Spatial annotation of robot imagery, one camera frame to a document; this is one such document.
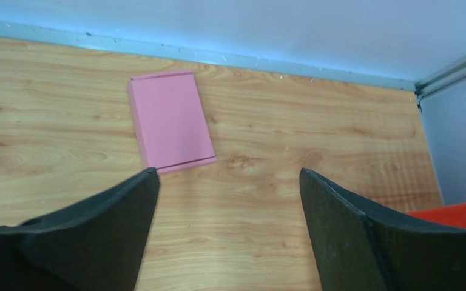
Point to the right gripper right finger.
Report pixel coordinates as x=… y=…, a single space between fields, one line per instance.
x=359 y=244

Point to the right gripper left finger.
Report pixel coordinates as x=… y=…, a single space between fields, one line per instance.
x=97 y=243

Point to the pink paper box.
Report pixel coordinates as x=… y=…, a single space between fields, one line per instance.
x=169 y=121

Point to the red plastic basket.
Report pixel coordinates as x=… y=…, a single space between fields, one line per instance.
x=452 y=215

